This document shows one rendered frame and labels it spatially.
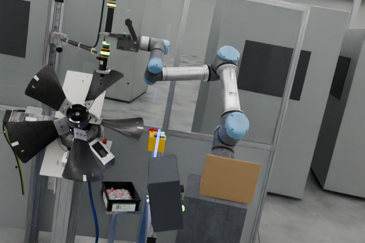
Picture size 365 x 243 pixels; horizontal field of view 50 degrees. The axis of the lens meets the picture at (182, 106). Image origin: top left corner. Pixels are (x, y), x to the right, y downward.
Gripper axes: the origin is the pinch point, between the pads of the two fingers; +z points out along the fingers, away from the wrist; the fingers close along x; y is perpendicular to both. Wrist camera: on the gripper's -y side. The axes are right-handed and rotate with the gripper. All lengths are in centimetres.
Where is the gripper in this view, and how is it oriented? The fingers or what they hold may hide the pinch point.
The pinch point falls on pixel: (102, 32)
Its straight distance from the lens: 210.2
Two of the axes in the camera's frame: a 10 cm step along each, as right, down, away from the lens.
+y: -1.7, 9.6, 2.0
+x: -0.7, -2.2, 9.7
